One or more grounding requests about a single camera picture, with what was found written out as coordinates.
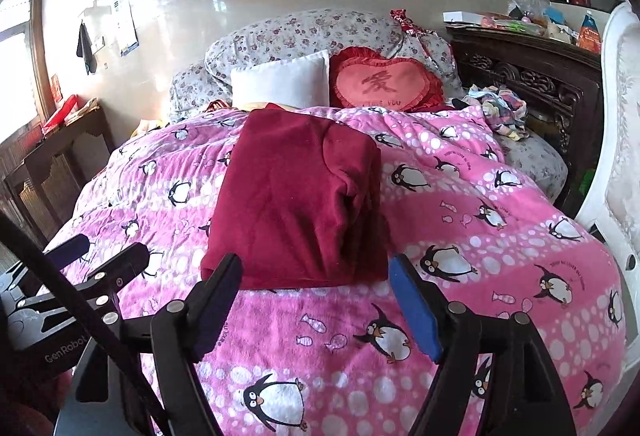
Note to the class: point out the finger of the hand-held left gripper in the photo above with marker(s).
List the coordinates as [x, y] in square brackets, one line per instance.
[122, 266]
[75, 246]

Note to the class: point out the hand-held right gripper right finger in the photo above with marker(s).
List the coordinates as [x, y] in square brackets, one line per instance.
[415, 311]

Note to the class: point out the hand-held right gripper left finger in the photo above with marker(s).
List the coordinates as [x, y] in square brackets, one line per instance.
[220, 311]

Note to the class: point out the dark red fleece garment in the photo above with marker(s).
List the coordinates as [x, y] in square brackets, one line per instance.
[290, 196]

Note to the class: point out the yellow and orange clothes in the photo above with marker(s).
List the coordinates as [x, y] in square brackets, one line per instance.
[147, 128]

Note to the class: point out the pile of small colourful clothes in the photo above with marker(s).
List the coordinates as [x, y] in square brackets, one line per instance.
[497, 110]

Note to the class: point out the pink penguin print blanket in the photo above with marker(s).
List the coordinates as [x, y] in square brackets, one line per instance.
[350, 316]

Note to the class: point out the dark wooden table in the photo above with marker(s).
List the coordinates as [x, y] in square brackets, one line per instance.
[65, 155]

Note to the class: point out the red box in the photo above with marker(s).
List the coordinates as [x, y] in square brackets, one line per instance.
[57, 115]

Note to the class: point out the beige papers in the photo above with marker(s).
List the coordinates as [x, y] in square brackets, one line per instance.
[85, 110]

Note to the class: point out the small floral pillow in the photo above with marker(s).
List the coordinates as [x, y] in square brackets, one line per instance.
[195, 90]

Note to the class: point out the window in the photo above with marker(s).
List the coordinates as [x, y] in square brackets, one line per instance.
[15, 65]

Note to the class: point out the floral bed sheet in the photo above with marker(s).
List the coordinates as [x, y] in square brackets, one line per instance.
[535, 160]

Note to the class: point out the dark hanging cloth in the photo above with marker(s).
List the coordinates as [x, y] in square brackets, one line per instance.
[86, 48]

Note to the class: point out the red heart-shaped cushion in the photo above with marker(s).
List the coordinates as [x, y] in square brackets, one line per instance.
[385, 83]

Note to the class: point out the white pillow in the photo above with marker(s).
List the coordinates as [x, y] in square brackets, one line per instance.
[280, 78]

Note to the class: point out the dark carved wooden cabinet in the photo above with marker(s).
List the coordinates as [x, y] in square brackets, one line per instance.
[540, 80]

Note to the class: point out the red shiny gift wrap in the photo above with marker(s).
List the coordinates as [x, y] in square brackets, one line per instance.
[412, 28]

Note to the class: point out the white flat box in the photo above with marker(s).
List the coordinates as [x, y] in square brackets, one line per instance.
[462, 16]

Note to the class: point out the clear plastic bag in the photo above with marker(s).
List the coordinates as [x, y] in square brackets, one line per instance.
[527, 3]

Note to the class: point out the orange and blue packet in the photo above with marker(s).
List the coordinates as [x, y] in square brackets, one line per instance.
[590, 31]

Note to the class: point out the red wall sticker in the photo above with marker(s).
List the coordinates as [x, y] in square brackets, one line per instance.
[55, 88]

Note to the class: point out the wall calendar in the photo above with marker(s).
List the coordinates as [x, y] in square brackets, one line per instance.
[125, 20]

